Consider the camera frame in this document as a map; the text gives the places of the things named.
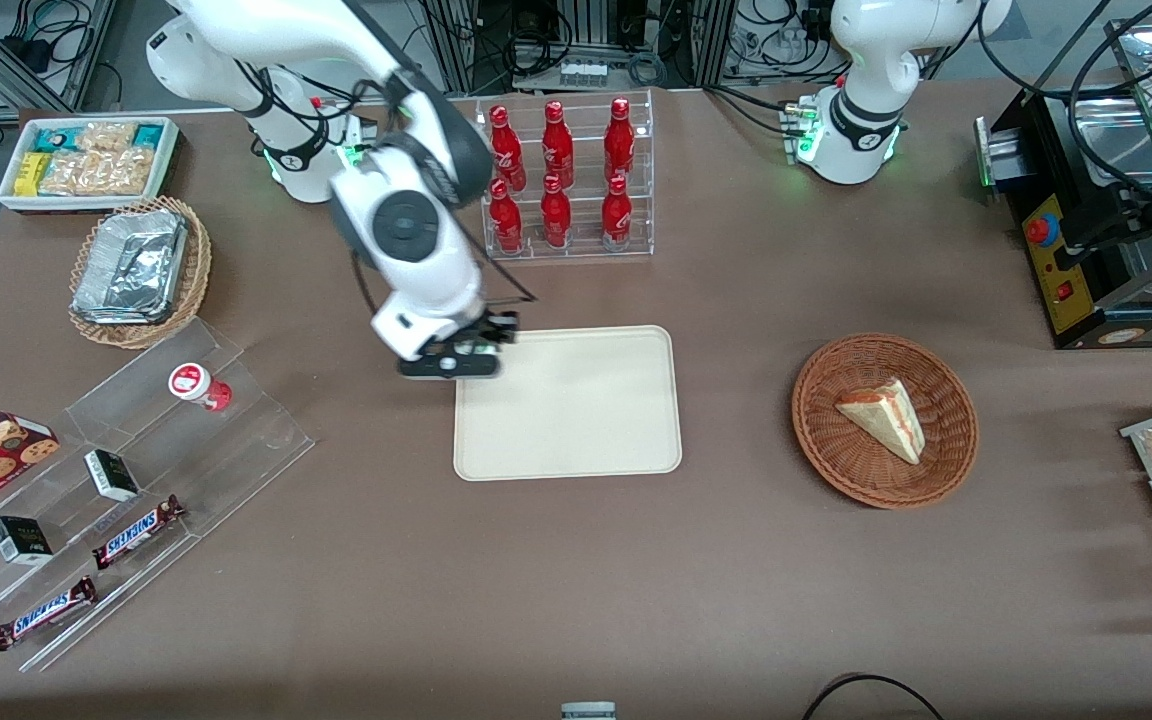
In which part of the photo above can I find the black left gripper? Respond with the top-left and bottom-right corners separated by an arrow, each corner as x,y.
1054,185 -> 1152,273

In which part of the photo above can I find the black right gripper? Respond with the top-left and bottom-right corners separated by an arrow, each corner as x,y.
441,312 -> 519,357

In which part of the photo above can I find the beige rectangular tray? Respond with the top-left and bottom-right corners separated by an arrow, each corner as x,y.
453,325 -> 683,482

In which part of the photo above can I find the black sealing machine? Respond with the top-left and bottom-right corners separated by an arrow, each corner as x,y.
976,15 -> 1152,349

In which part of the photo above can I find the red cola bottle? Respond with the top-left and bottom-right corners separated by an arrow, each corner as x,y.
540,175 -> 573,249
489,105 -> 527,193
601,176 -> 634,251
604,97 -> 636,184
489,180 -> 525,254
541,100 -> 575,189

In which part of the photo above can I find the clear acrylic bottle rack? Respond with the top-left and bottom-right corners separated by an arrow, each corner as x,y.
474,90 -> 655,263

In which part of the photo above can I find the round brown wicker basket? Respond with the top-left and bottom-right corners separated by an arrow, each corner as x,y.
792,333 -> 979,510

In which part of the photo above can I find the triangular sandwich wedge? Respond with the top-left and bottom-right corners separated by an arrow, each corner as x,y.
835,378 -> 926,465

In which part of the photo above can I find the clear acrylic stepped display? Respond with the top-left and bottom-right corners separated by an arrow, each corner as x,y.
0,318 -> 315,673

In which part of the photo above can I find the red yogurt cup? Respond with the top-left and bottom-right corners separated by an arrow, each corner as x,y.
169,363 -> 233,413

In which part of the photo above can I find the oval wicker basket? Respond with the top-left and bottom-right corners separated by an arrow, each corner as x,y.
69,197 -> 212,349

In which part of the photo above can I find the stack of foil trays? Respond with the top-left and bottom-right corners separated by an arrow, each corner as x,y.
73,210 -> 187,326

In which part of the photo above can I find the small black box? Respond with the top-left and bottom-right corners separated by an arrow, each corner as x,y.
85,450 -> 140,502
0,516 -> 54,566

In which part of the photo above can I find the Snickers bar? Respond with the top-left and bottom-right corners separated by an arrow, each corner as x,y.
0,577 -> 97,652
93,495 -> 185,571

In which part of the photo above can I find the clear bag of crackers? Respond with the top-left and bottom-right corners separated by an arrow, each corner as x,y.
41,122 -> 155,197

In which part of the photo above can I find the white snack bin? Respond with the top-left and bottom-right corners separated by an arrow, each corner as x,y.
0,117 -> 180,213

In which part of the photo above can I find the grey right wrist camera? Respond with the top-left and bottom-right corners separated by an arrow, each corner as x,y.
397,352 -> 502,381

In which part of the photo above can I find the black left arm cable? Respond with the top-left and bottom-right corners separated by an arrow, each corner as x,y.
976,0 -> 1152,216

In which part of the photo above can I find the black floor cable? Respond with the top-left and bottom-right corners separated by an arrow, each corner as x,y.
801,673 -> 947,720

